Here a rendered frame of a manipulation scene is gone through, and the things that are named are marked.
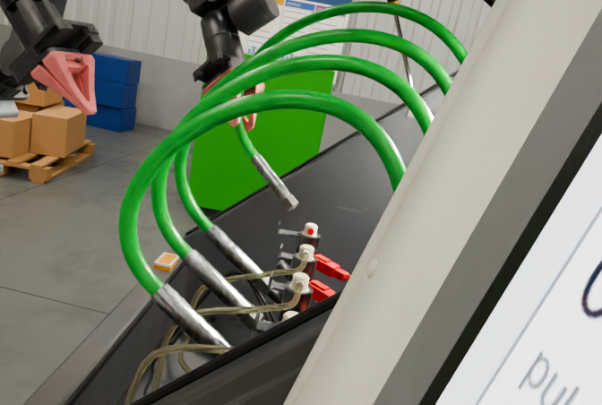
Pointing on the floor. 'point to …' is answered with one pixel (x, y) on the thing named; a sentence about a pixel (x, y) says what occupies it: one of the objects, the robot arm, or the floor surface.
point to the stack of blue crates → (114, 92)
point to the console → (453, 174)
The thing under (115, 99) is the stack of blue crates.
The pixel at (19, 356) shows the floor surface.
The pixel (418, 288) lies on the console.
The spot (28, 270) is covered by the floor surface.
